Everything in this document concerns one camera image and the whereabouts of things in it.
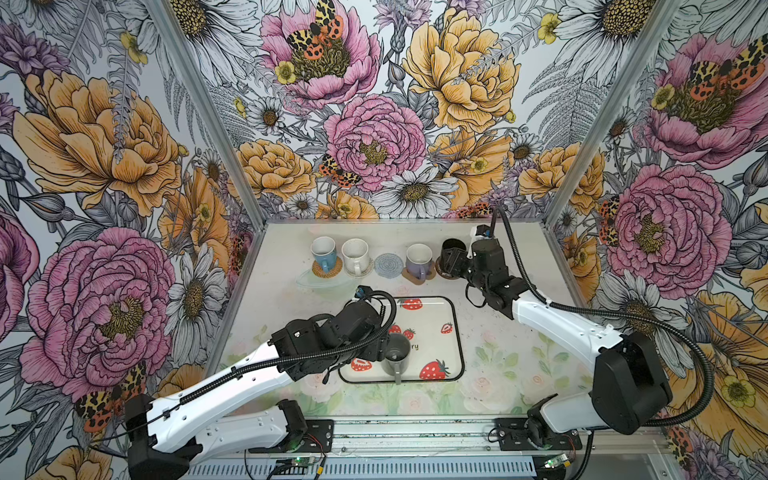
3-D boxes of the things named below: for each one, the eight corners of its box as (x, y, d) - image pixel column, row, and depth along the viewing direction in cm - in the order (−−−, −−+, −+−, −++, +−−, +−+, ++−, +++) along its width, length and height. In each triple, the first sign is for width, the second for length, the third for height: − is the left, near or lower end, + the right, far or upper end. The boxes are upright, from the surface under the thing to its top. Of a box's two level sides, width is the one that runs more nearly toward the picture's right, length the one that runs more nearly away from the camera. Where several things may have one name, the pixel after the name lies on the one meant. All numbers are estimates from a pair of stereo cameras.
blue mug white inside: (325, 283, 105) (319, 264, 97) (315, 260, 112) (309, 240, 103) (345, 275, 107) (341, 256, 99) (334, 253, 114) (330, 233, 106)
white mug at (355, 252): (342, 283, 105) (338, 266, 98) (346, 256, 113) (342, 238, 106) (367, 284, 105) (366, 266, 98) (369, 256, 113) (368, 238, 106)
